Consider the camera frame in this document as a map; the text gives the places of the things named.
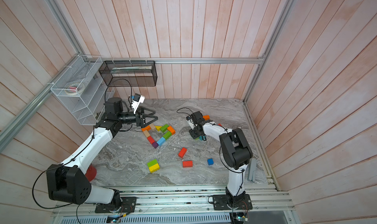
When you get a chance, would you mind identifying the front yellow block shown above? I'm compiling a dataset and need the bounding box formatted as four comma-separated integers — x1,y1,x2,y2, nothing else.
149,163,160,173

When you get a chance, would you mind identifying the small natural wood block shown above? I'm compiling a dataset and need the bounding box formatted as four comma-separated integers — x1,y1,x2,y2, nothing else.
143,130,151,138

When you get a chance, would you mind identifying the grey stapler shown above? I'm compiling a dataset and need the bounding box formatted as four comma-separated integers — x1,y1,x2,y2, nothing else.
247,158,257,183

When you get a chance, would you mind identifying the blue cube block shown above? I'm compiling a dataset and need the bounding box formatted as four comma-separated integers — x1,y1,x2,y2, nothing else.
207,158,214,166

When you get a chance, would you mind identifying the red block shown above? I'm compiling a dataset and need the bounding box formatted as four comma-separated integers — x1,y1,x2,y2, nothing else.
178,147,187,159
147,136,155,144
182,161,193,168

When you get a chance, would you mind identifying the long orange block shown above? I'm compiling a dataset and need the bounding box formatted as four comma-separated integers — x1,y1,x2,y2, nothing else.
142,125,151,132

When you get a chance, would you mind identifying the red pen holder cup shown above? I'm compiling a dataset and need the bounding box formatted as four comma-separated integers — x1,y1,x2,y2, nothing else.
85,164,97,182

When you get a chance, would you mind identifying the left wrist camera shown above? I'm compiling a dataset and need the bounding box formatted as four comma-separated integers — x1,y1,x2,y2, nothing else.
131,93,145,114

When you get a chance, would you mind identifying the black wire mesh basket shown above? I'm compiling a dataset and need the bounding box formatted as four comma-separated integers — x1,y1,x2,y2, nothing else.
99,61,158,87

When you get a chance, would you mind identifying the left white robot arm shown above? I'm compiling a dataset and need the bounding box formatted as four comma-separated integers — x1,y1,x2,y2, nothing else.
46,94,158,211

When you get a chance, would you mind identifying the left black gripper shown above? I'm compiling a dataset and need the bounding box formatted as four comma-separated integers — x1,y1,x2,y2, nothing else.
118,106,158,129

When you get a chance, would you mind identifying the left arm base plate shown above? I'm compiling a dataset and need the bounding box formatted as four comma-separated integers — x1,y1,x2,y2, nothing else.
95,196,137,214

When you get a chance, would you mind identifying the white wire mesh shelf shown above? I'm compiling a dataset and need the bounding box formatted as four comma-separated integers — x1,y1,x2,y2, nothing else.
51,55,115,126

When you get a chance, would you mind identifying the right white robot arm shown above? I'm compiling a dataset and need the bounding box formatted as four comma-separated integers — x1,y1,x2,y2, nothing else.
186,111,253,210

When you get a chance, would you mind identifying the light blue block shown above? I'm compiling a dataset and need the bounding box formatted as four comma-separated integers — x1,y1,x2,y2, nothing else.
157,137,166,146

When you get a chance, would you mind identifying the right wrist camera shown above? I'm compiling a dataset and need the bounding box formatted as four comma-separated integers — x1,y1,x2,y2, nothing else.
186,115,195,129

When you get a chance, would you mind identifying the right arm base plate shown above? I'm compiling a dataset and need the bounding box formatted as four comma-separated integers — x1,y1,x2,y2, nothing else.
212,194,253,211

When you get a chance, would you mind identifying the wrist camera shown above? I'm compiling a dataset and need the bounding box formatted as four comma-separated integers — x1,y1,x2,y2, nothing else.
131,93,145,114
186,115,195,129

